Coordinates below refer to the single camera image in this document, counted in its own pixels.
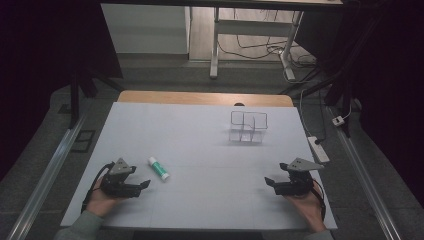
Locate white green glue stick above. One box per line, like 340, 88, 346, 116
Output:
147, 156, 171, 182

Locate person's right hand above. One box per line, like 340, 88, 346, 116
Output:
285, 181, 328, 234

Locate person's left hand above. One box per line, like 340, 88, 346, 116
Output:
86, 186, 122, 218

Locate white power strip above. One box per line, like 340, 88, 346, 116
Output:
306, 135, 331, 164

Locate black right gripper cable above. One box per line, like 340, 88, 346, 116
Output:
311, 179, 327, 222

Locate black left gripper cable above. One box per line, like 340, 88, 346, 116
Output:
81, 161, 116, 214

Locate white power strip cable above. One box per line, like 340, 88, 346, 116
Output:
298, 87, 315, 138

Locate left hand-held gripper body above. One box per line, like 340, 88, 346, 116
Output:
99, 157, 142, 199

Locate white table mat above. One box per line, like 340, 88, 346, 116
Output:
60, 101, 338, 232

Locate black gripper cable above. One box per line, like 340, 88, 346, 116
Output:
81, 161, 116, 214
311, 179, 327, 222

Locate metal floor rail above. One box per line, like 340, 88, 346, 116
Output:
5, 114, 87, 240
327, 106, 404, 240

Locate black floor cables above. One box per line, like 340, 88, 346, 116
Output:
217, 8, 318, 69

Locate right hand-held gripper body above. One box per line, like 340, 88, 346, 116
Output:
273, 157, 325, 197

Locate black metal stand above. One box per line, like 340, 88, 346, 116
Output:
67, 66, 125, 130
279, 19, 378, 138

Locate white desk frame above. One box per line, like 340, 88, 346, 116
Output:
209, 6, 305, 82

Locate clear acrylic divided organizer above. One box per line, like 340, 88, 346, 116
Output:
228, 110, 269, 145

